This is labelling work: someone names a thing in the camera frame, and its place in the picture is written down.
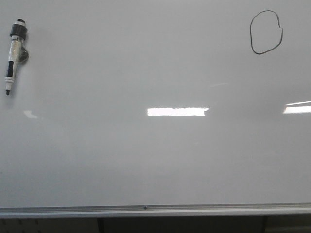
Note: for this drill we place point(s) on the white black whiteboard marker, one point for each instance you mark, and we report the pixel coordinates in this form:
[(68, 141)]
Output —
[(18, 54)]

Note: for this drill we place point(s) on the white whiteboard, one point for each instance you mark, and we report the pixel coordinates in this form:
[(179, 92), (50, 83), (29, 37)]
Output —
[(157, 102)]

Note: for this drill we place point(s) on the aluminium whiteboard frame rail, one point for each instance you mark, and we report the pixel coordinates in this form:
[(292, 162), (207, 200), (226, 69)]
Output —
[(154, 211)]

